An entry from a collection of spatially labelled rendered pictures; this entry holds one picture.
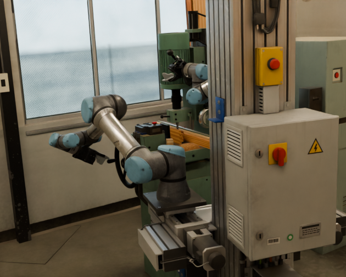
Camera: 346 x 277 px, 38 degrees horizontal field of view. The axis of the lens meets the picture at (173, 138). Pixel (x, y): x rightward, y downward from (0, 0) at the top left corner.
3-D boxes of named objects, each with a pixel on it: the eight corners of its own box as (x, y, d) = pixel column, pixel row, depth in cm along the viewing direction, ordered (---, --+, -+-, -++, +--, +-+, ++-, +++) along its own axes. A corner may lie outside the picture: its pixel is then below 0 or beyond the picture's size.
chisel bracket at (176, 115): (167, 123, 296) (166, 109, 294) (187, 120, 303) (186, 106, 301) (173, 126, 290) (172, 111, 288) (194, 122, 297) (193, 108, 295)
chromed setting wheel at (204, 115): (197, 129, 290) (196, 107, 287) (215, 126, 296) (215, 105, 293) (200, 130, 288) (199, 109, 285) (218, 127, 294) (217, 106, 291)
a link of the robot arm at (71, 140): (84, 130, 264) (75, 132, 273) (65, 133, 258) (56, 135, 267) (87, 145, 265) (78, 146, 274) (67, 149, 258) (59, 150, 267)
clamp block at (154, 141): (133, 147, 292) (132, 132, 290) (153, 144, 298) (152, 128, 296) (145, 153, 279) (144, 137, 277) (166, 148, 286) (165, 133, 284)
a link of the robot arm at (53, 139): (52, 144, 265) (45, 145, 272) (70, 151, 271) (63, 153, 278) (56, 131, 267) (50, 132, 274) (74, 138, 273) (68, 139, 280)
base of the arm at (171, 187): (195, 199, 218) (195, 177, 215) (162, 205, 213) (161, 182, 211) (184, 189, 232) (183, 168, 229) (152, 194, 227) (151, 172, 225)
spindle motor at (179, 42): (155, 88, 294) (151, 33, 287) (180, 84, 302) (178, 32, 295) (170, 90, 279) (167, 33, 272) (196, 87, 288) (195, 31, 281)
